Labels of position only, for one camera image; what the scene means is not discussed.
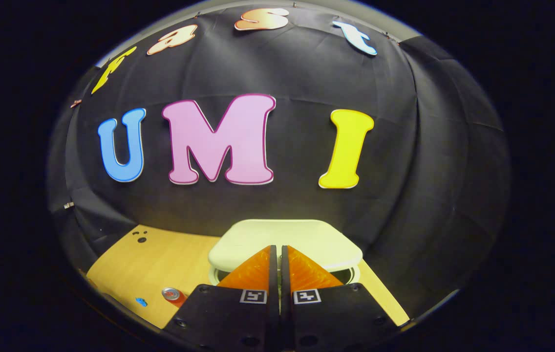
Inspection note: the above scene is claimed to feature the red pop can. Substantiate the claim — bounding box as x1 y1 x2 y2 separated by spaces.
162 287 188 308

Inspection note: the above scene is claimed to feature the light green garbage bin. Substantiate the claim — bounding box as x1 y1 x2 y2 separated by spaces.
208 219 363 286

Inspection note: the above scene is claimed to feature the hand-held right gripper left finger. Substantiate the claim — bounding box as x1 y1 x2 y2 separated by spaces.
163 244 280 352

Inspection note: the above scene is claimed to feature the wooden desktop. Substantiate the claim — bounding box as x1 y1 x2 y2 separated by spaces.
86 224 411 329

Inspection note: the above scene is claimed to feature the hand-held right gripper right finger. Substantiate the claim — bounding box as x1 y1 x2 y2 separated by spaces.
280 244 400 352

